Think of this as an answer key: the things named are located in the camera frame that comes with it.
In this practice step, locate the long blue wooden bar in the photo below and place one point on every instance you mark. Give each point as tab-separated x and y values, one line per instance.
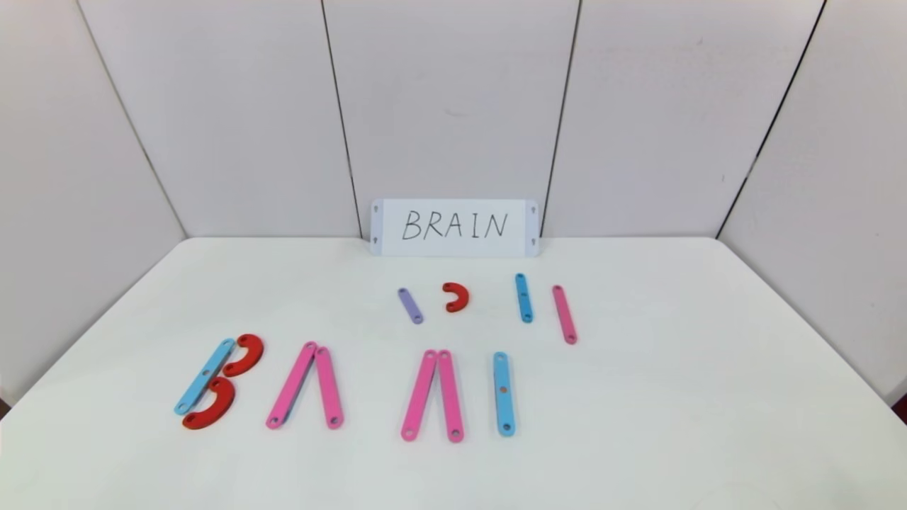
504	394
205	376

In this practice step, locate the short blue wooden bar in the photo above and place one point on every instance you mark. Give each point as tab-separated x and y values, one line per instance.
524	297

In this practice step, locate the small red wooden arc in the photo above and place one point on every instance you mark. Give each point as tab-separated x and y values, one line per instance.
462	297

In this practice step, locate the large red wooden arc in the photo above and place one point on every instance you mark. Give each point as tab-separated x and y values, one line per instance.
251	354
221	407

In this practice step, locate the short purple wooden bar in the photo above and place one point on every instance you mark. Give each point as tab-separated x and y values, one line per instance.
410	306

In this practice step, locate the white BRAIN sign card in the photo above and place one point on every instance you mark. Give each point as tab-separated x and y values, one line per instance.
453	227

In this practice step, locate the pink wooden bar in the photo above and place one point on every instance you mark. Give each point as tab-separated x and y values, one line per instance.
329	388
451	397
291	385
419	395
565	314

